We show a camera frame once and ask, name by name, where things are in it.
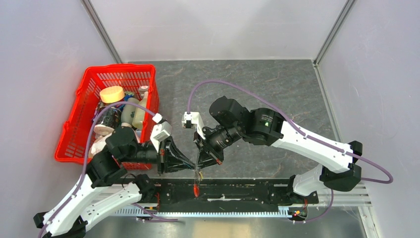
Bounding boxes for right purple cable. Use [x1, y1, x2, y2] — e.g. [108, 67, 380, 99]
[187, 79, 394, 184]

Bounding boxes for red plastic basket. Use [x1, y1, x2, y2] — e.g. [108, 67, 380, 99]
[54, 63, 159, 165]

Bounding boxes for cream bottle with pink cap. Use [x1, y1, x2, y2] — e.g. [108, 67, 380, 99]
[132, 85, 150, 130]

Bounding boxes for white pink round container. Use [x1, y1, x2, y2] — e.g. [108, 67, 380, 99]
[88, 124, 114, 158]

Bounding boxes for purple cable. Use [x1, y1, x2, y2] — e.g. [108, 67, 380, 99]
[37, 101, 158, 238]
[187, 79, 394, 184]

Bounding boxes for pale green bottle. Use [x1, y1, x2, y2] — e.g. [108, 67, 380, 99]
[121, 97, 140, 125]

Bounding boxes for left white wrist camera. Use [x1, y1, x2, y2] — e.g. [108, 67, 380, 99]
[150, 113, 172, 152]

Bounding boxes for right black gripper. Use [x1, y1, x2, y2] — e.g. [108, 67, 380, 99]
[193, 123, 243, 171]

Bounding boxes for right aluminium corner post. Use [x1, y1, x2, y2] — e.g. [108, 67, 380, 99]
[313, 0, 356, 67]

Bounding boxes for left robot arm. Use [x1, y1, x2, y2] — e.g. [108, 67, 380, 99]
[34, 124, 200, 238]

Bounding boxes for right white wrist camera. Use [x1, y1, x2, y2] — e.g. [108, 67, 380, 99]
[181, 112, 206, 139]

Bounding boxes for aluminium toothed cable duct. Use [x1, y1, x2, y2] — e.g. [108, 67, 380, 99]
[110, 205, 293, 219]

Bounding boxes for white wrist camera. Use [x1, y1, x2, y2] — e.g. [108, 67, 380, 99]
[181, 112, 206, 139]
[150, 113, 172, 152]

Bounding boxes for jar with yellow lid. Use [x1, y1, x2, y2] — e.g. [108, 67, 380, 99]
[94, 86, 125, 133]

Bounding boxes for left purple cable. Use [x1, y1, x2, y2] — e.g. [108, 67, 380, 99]
[37, 101, 158, 238]

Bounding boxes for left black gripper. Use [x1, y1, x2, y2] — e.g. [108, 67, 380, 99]
[121, 135, 196, 176]

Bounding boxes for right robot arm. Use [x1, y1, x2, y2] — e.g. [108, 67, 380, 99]
[183, 96, 363, 203]

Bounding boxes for aluminium corner post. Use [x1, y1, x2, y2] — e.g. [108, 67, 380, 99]
[313, 0, 356, 67]
[80, 0, 123, 63]

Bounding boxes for left aluminium corner post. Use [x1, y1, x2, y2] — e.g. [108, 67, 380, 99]
[80, 0, 123, 63]

